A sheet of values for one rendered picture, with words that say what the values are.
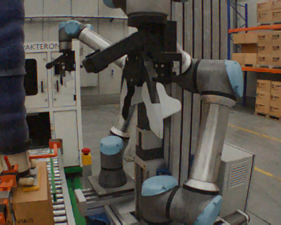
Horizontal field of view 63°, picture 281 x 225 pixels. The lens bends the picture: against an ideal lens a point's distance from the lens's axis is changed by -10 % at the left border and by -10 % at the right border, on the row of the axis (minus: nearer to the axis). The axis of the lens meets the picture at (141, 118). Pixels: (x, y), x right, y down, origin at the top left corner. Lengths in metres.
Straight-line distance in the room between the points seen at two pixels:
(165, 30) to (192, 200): 0.50
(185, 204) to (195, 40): 0.59
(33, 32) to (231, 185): 9.43
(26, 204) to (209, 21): 1.25
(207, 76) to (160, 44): 0.37
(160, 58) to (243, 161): 0.86
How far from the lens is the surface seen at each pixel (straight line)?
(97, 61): 0.40
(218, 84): 0.78
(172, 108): 0.41
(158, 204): 0.82
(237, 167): 1.20
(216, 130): 0.77
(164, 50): 0.46
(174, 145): 0.99
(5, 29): 1.45
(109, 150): 1.23
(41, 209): 1.45
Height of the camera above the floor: 1.64
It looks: 12 degrees down
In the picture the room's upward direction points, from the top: straight up
